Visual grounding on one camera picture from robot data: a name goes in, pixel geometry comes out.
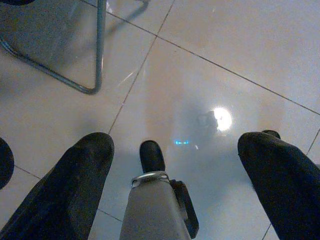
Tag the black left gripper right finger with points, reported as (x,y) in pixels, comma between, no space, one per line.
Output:
(282,187)

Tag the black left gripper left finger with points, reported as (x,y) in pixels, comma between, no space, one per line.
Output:
(70,187)

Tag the black rounded object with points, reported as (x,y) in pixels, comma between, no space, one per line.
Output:
(5,162)

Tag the silver robot left leg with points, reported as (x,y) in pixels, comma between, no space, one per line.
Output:
(150,212)

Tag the metal chair frame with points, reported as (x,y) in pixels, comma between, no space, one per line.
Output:
(100,50)

